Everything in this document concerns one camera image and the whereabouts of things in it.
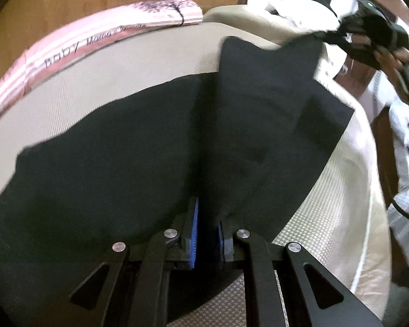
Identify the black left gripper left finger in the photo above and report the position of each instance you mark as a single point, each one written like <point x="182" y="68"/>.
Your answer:
<point x="129" y="287"/>

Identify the black pants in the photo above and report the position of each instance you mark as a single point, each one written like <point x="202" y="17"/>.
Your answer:
<point x="248" y="141"/>

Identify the grey striped cloth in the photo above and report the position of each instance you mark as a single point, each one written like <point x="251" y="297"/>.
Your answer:
<point x="397" y="113"/>

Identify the person's right hand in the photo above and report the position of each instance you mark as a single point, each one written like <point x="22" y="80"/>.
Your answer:
<point x="392" y="63"/>

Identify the pink striped baby blanket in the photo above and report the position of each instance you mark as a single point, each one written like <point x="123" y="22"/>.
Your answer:
<point x="74" y="41"/>

